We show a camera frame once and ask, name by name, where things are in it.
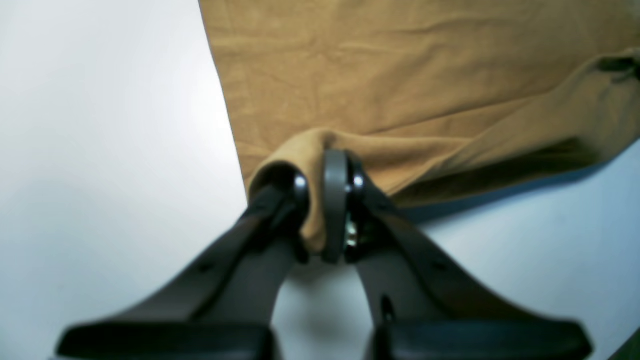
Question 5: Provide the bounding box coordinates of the tan brown T-shirt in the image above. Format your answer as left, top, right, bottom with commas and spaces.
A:
199, 0, 639, 252

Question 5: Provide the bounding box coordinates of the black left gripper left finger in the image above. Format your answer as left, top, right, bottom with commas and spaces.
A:
110, 172, 310, 325

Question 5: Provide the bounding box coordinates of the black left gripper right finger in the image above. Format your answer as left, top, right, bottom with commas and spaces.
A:
321, 150, 540, 325

